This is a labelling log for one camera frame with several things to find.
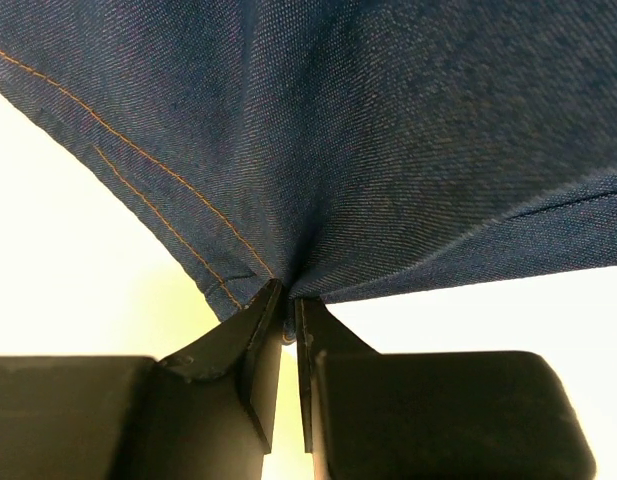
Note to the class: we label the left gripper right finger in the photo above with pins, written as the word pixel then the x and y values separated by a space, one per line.
pixel 462 415

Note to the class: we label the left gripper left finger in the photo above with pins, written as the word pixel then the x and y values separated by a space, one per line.
pixel 204 412

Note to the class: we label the dark blue denim trousers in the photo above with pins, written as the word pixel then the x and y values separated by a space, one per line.
pixel 350 149

